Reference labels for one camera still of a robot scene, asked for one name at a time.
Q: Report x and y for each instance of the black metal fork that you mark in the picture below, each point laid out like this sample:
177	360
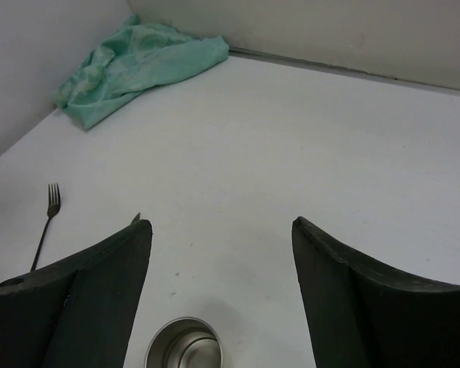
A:
54	206

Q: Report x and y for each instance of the steel cup with cork base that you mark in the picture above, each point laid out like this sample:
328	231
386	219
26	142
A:
185	342

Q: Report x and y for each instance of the green patterned cloth placemat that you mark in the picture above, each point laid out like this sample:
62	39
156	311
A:
135	58

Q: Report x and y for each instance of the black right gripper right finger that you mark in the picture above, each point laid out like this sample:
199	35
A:
362	312

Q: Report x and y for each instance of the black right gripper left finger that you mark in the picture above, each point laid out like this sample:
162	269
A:
79	311

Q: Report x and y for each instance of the black table knife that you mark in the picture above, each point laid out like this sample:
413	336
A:
136	218

